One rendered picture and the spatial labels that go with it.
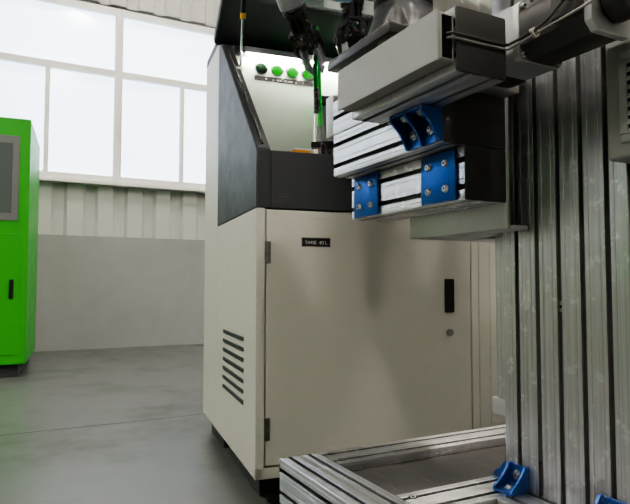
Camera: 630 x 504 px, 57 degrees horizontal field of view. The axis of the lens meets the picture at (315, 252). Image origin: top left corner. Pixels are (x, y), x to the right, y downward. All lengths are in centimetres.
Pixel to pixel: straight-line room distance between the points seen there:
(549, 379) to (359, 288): 74
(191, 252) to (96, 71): 185
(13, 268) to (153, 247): 187
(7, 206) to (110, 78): 220
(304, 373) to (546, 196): 85
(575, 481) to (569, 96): 62
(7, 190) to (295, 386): 287
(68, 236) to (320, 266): 412
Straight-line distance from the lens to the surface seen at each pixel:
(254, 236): 159
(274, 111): 223
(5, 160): 416
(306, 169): 164
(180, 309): 571
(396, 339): 173
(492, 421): 194
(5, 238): 410
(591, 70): 105
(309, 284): 161
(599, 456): 103
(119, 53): 596
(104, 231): 561
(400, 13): 119
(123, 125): 583
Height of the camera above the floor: 59
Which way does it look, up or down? 3 degrees up
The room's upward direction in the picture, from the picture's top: straight up
